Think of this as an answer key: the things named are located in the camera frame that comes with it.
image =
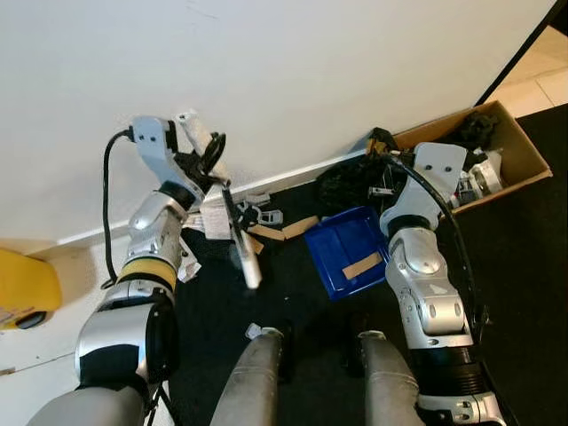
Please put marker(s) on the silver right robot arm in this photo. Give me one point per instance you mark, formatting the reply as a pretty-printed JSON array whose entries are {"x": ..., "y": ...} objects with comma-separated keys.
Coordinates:
[{"x": 426, "y": 293}]

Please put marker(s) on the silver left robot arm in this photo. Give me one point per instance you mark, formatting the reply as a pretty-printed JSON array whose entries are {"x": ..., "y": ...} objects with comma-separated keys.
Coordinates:
[{"x": 133, "y": 328}]

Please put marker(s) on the black floor mat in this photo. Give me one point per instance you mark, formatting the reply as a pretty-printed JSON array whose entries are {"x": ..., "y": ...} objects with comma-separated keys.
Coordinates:
[{"x": 524, "y": 293}]

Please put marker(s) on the white crumpled paper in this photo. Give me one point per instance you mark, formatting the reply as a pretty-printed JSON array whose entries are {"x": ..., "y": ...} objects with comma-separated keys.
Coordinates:
[{"x": 213, "y": 220}]

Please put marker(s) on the black crumpled cloth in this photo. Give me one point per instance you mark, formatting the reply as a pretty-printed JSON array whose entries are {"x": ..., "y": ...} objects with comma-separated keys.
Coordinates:
[{"x": 346, "y": 182}]

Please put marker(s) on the small grey clip part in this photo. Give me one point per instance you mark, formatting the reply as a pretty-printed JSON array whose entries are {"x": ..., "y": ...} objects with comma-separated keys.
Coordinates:
[{"x": 266, "y": 214}]

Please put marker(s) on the grey white device in box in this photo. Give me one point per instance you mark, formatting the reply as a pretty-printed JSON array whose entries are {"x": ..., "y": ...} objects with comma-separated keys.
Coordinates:
[{"x": 481, "y": 176}]

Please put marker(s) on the brown cardboard scrap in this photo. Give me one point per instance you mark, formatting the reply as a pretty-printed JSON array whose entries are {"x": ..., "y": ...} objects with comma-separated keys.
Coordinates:
[{"x": 299, "y": 226}]

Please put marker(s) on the brown tape strip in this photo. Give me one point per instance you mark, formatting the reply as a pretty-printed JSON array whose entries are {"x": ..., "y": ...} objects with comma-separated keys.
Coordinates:
[{"x": 360, "y": 265}]

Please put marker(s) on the black bundle in box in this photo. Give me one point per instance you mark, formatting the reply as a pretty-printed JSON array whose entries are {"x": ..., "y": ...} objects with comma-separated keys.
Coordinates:
[{"x": 479, "y": 129}]

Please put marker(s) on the brown cardboard box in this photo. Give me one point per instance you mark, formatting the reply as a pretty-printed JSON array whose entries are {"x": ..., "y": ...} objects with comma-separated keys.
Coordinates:
[{"x": 524, "y": 160}]

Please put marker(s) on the grey right robot leg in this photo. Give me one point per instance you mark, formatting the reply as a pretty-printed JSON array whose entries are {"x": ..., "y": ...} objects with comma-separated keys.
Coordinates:
[{"x": 389, "y": 382}]

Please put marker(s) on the grey robot leg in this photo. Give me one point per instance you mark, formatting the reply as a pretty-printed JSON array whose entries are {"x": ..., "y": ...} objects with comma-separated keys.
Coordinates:
[
  {"x": 389, "y": 382},
  {"x": 253, "y": 382}
]

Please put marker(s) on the grey left robot leg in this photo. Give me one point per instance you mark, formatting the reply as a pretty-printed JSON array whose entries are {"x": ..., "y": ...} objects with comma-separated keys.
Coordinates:
[{"x": 253, "y": 382}]

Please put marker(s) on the yellow plastic object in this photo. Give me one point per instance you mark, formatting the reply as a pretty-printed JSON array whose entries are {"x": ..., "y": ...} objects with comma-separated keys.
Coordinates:
[{"x": 25, "y": 284}]

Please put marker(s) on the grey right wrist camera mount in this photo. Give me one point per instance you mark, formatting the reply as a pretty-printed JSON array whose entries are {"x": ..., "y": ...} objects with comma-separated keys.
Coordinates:
[{"x": 439, "y": 173}]

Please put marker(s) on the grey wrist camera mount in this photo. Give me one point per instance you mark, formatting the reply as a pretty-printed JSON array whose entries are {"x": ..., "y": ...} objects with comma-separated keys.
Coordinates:
[
  {"x": 153, "y": 142},
  {"x": 439, "y": 173}
]

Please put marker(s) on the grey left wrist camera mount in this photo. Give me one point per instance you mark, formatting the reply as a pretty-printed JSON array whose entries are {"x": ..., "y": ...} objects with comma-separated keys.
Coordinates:
[{"x": 153, "y": 142}]

